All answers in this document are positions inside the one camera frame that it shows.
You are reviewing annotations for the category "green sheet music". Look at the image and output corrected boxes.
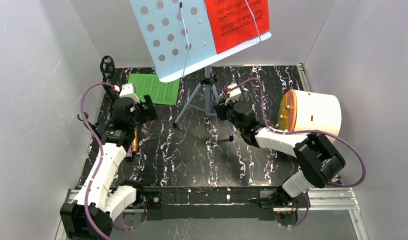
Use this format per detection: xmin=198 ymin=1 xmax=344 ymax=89
xmin=128 ymin=73 xmax=180 ymax=105

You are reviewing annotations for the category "gold microphone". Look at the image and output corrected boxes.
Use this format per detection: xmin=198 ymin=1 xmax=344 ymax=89
xmin=130 ymin=129 xmax=139 ymax=156

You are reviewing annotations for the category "black round-base mic stand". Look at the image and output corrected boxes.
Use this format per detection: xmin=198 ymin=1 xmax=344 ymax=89
xmin=76 ymin=112 xmax=95 ymax=131

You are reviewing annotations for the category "black tripod mic stand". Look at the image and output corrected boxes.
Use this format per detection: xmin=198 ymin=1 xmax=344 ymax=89
xmin=100 ymin=55 xmax=118 ymax=102

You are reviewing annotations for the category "grey tripod music stand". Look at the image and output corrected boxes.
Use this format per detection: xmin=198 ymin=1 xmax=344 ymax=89
xmin=128 ymin=0 xmax=273 ymax=143

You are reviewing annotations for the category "purple glitter microphone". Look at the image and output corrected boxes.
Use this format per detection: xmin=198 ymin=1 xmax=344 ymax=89
xmin=124 ymin=147 xmax=133 ymax=162

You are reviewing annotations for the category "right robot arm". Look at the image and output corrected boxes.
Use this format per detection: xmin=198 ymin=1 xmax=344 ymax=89
xmin=214 ymin=100 xmax=346 ymax=208

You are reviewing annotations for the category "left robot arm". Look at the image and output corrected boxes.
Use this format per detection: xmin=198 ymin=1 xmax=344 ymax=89
xmin=60 ymin=94 xmax=158 ymax=240

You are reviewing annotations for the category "white drum orange head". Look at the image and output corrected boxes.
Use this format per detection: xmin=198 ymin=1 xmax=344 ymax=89
xmin=275 ymin=89 xmax=342 ymax=136

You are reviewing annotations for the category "red sheet music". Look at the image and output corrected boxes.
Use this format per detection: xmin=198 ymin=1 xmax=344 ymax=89
xmin=205 ymin=0 xmax=270 ymax=54

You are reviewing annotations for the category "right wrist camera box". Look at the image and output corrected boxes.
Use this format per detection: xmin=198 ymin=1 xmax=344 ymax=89
xmin=224 ymin=83 xmax=242 ymax=106

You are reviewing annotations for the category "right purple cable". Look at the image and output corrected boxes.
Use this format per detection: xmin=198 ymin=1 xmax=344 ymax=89
xmin=224 ymin=77 xmax=368 ymax=229

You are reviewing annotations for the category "purple cable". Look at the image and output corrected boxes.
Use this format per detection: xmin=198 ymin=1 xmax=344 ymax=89
xmin=79 ymin=82 xmax=134 ymax=240
xmin=224 ymin=77 xmax=368 ymax=229

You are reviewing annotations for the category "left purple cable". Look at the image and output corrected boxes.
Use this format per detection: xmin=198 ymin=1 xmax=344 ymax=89
xmin=79 ymin=82 xmax=134 ymax=240

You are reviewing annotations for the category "aluminium base frame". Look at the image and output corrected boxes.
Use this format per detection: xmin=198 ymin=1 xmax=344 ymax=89
xmin=54 ymin=187 xmax=371 ymax=240

